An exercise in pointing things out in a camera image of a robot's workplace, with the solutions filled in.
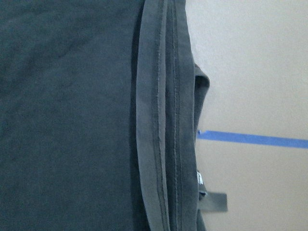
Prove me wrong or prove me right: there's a black graphic t-shirt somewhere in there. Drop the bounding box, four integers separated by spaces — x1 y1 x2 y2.
0 0 227 231

